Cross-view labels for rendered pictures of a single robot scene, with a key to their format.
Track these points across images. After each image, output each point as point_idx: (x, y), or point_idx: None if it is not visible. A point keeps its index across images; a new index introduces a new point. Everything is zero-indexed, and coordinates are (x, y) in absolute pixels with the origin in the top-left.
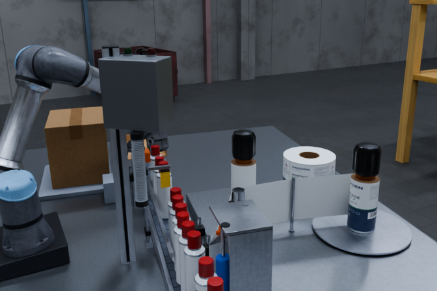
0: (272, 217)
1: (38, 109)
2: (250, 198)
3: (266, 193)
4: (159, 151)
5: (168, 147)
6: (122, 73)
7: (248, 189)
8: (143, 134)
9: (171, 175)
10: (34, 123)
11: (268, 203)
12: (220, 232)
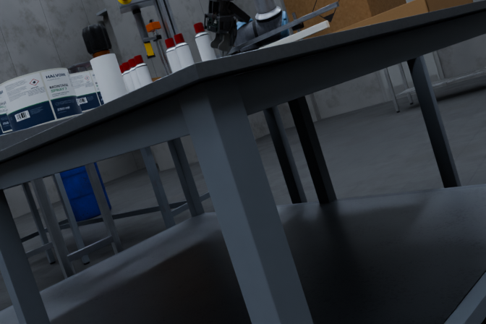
0: (81, 105)
1: None
2: (92, 81)
3: (78, 82)
4: (194, 30)
5: (204, 29)
6: None
7: (90, 73)
8: (132, 12)
9: (165, 52)
10: None
11: (80, 91)
12: (87, 69)
